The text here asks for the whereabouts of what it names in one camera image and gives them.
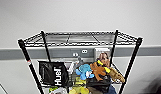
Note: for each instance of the grey printed box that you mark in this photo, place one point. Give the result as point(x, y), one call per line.
point(81, 56)

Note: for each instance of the box with portrait print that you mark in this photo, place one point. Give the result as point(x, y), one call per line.
point(102, 56)

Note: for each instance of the blue plush toy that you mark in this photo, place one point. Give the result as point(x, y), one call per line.
point(84, 71)

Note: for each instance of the orange plush toy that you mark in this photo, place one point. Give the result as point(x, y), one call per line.
point(101, 70)

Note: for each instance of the black bag white print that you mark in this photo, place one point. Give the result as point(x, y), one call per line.
point(54, 74)

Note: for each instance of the black pouch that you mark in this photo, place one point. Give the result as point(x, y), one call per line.
point(97, 85)

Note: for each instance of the yellow plush toy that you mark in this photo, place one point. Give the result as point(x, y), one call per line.
point(78, 90)

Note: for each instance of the white printed box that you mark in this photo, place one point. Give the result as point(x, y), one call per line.
point(59, 91)

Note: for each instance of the blue bag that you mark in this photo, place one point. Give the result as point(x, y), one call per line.
point(112, 90)

